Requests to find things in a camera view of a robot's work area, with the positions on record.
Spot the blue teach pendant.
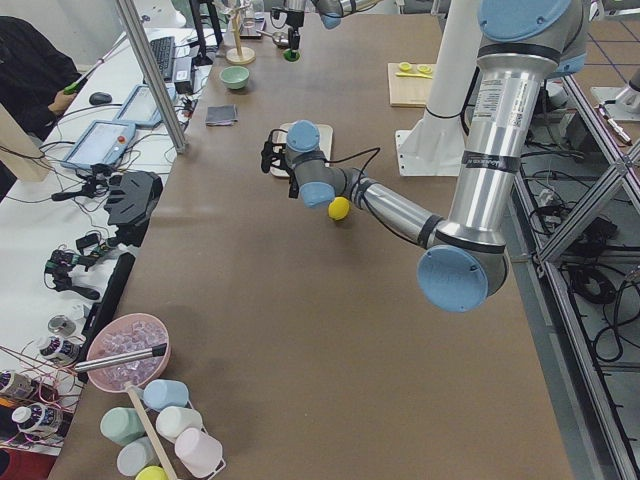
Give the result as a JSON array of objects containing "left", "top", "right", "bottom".
[
  {"left": 113, "top": 84, "right": 161, "bottom": 128},
  {"left": 60, "top": 120, "right": 136, "bottom": 170}
]

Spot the grey plastic cup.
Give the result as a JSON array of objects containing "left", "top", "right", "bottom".
[{"left": 116, "top": 437, "right": 160, "bottom": 477}]

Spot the wooden mug tree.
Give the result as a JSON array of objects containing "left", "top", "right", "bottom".
[{"left": 219, "top": 1, "right": 256, "bottom": 66}]

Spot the cream rectangular tray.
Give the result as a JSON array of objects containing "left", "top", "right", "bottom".
[{"left": 270, "top": 122, "right": 334, "bottom": 180}]

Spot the green plastic cup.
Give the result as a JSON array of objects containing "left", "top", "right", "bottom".
[{"left": 100, "top": 407, "right": 146, "bottom": 446}]

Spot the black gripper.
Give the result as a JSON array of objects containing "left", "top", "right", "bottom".
[
  {"left": 285, "top": 8, "right": 305, "bottom": 51},
  {"left": 284, "top": 163, "right": 300, "bottom": 198}
]

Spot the black flat bar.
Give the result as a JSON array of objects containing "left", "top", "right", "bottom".
[{"left": 79, "top": 253, "right": 136, "bottom": 362}]

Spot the black keyboard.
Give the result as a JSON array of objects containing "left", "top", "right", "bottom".
[{"left": 149, "top": 36, "right": 175, "bottom": 82}]

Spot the yellow plastic knife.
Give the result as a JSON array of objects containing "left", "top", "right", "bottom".
[{"left": 395, "top": 72, "right": 433, "bottom": 79}]

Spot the person in black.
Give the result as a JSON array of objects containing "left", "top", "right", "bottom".
[{"left": 1, "top": 16, "right": 81, "bottom": 140}]

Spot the pink plastic cup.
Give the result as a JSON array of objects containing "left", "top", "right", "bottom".
[{"left": 174, "top": 427, "right": 226, "bottom": 479}]

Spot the white plastic cup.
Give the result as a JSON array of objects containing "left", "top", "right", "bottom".
[{"left": 155, "top": 406, "right": 203, "bottom": 443}]

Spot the grey folded cloth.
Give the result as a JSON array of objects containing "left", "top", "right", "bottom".
[{"left": 205, "top": 104, "right": 237, "bottom": 126}]

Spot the aluminium frame post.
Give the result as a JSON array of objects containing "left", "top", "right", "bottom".
[{"left": 115, "top": 0, "right": 187, "bottom": 154}]

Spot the metal scoop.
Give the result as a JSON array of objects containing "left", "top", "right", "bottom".
[{"left": 258, "top": 31, "right": 289, "bottom": 49}]

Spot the near blue teach pendant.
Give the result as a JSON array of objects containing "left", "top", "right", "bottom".
[{"left": 60, "top": 120, "right": 136, "bottom": 170}]

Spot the metal pestle handle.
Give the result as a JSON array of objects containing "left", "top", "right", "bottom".
[{"left": 74, "top": 343, "right": 169, "bottom": 373}]

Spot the mint green bowl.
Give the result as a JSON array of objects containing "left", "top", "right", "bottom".
[{"left": 219, "top": 65, "right": 250, "bottom": 90}]

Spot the yellow plastic cup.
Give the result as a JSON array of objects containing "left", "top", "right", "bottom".
[{"left": 135, "top": 465, "right": 168, "bottom": 480}]

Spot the bamboo cutting board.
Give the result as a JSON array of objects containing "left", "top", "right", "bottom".
[{"left": 387, "top": 62, "right": 435, "bottom": 108}]

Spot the far blue teach pendant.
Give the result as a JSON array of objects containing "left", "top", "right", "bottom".
[{"left": 113, "top": 84, "right": 161, "bottom": 128}]

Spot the black computer mouse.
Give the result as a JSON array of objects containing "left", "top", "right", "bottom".
[{"left": 89, "top": 92, "right": 112, "bottom": 106}]

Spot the yellow lemon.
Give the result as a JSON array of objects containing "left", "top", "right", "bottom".
[{"left": 327, "top": 197, "right": 351, "bottom": 221}]

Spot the pink bowl with ice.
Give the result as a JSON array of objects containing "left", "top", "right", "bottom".
[{"left": 86, "top": 313, "right": 171, "bottom": 393}]

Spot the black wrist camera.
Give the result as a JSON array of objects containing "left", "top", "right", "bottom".
[{"left": 260, "top": 129, "right": 289, "bottom": 178}]

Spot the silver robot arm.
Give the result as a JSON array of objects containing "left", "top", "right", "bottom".
[
  {"left": 272, "top": 0, "right": 378, "bottom": 52},
  {"left": 275, "top": 1, "right": 589, "bottom": 313}
]

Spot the blue plastic cup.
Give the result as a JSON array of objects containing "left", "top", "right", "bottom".
[{"left": 143, "top": 379, "right": 189, "bottom": 411}]

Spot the wooden cup rack stick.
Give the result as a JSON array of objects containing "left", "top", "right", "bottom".
[{"left": 125, "top": 382, "right": 178, "bottom": 480}]

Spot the green lime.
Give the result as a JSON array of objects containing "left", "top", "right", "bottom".
[{"left": 283, "top": 49, "right": 300, "bottom": 62}]

